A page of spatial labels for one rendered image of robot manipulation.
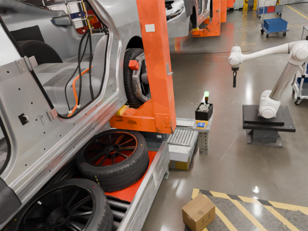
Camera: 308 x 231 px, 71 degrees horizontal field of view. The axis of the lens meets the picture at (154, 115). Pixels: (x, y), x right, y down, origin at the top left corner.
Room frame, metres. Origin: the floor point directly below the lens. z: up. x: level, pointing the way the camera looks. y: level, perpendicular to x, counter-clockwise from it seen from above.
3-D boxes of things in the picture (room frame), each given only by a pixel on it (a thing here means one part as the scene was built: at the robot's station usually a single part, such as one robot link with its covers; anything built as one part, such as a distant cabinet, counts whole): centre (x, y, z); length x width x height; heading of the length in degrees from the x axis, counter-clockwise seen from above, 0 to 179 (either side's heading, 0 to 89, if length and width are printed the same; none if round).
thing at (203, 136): (1.93, -0.52, 0.21); 0.10 x 0.10 x 0.42; 65
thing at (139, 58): (2.38, 0.02, 0.85); 0.54 x 0.07 x 0.54; 155
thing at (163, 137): (2.06, 0.07, 0.26); 0.42 x 0.18 x 0.35; 65
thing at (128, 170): (1.63, 0.44, 0.39); 0.66 x 0.66 x 0.24
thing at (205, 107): (1.99, -0.54, 0.51); 0.20 x 0.14 x 0.13; 147
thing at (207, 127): (1.96, -0.53, 0.44); 0.43 x 0.17 x 0.03; 155
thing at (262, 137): (2.04, -1.27, 0.15); 0.50 x 0.50 x 0.30; 67
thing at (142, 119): (1.90, 0.20, 0.69); 0.52 x 0.17 x 0.35; 65
